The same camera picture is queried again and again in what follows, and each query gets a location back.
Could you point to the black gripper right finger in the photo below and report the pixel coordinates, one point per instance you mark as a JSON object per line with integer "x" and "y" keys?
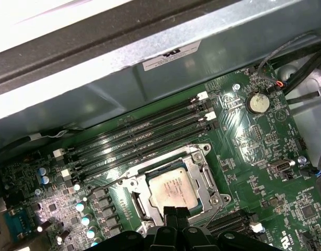
{"x": 182, "y": 217}

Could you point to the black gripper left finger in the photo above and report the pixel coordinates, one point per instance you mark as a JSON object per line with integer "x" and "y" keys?
{"x": 169, "y": 217}

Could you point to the silver CPU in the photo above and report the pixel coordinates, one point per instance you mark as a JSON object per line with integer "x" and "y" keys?
{"x": 171, "y": 188}

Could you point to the metal socket cover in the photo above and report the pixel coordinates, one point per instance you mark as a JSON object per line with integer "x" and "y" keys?
{"x": 195, "y": 173}

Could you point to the black RAM slot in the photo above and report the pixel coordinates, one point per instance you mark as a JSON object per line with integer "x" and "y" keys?
{"x": 133, "y": 135}
{"x": 228, "y": 219}
{"x": 135, "y": 144}
{"x": 138, "y": 154}
{"x": 233, "y": 228}
{"x": 130, "y": 127}

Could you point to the green motherboard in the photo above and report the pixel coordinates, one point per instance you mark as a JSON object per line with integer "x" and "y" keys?
{"x": 254, "y": 157}

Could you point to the coin battery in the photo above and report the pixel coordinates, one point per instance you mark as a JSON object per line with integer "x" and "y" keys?
{"x": 257, "y": 102}

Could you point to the black PC case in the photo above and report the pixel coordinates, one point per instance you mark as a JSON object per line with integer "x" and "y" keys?
{"x": 176, "y": 78}

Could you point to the silver rear port block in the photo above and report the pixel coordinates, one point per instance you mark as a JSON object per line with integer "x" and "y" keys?
{"x": 16, "y": 225}

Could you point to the white case label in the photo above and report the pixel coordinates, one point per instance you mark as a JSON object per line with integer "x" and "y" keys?
{"x": 171, "y": 56}

